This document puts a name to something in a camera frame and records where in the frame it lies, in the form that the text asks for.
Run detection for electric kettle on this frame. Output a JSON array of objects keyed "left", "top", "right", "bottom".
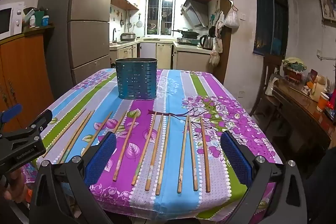
[{"left": 199, "top": 35, "right": 214, "bottom": 50}]

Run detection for hanging cloth bags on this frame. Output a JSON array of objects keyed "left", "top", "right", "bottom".
[{"left": 209, "top": 11, "right": 225, "bottom": 67}]

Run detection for orange cup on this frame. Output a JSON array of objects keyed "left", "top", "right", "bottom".
[{"left": 316, "top": 92, "right": 330, "bottom": 112}]

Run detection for wooden chair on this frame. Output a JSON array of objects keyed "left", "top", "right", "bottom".
[{"left": 251, "top": 53, "right": 284, "bottom": 117}]

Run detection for blue perforated utensil holder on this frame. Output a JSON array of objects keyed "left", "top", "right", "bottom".
[{"left": 115, "top": 58, "right": 158, "bottom": 101}]

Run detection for kitchen window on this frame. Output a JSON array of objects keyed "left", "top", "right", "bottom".
[{"left": 146, "top": 0, "right": 176, "bottom": 35}]

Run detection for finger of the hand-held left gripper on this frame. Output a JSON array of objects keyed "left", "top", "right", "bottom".
[
  {"left": 26, "top": 110, "right": 53, "bottom": 130},
  {"left": 0, "top": 104, "right": 23, "bottom": 125}
]

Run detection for black wok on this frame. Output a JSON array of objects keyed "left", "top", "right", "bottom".
[{"left": 172, "top": 28, "right": 200, "bottom": 38}]

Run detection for gas stove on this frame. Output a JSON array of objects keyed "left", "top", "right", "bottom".
[{"left": 176, "top": 38, "right": 200, "bottom": 46}]

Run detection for person's left hand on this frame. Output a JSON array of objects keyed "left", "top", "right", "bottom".
[{"left": 0, "top": 168, "right": 31, "bottom": 203}]

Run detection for orange wooden cabinet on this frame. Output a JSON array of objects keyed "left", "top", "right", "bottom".
[{"left": 0, "top": 26, "right": 55, "bottom": 132}]

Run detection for white plastic bag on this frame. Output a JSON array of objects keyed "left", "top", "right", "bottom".
[{"left": 224, "top": 6, "right": 240, "bottom": 28}]

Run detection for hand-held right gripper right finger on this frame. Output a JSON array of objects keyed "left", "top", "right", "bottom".
[{"left": 220, "top": 130, "right": 307, "bottom": 224}]

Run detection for green container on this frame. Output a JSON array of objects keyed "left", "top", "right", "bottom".
[{"left": 34, "top": 11, "right": 45, "bottom": 26}]

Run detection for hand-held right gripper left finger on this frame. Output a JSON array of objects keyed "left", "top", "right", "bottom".
[{"left": 29, "top": 131, "right": 117, "bottom": 224}]

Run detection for lower kitchen cabinets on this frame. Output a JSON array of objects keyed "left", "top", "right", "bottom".
[{"left": 110, "top": 42, "right": 213, "bottom": 71}]

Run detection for framed picture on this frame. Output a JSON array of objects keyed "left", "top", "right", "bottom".
[{"left": 318, "top": 0, "right": 336, "bottom": 24}]

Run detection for silver refrigerator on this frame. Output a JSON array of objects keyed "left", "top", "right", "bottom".
[{"left": 37, "top": 0, "right": 116, "bottom": 100}]

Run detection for wooden side table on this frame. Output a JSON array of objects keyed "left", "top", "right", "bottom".
[{"left": 272, "top": 77, "right": 336, "bottom": 161}]

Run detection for white microwave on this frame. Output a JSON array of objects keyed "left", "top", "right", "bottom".
[{"left": 0, "top": 2, "right": 25, "bottom": 41}]

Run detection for floral striped tablecloth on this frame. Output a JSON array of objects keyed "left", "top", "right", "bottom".
[{"left": 21, "top": 68, "right": 284, "bottom": 222}]

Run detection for group of wooden chopsticks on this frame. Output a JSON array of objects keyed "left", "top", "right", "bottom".
[{"left": 42, "top": 108, "right": 211, "bottom": 196}]

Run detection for range hood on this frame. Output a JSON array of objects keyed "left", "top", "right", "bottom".
[{"left": 181, "top": 0, "right": 209, "bottom": 30}]

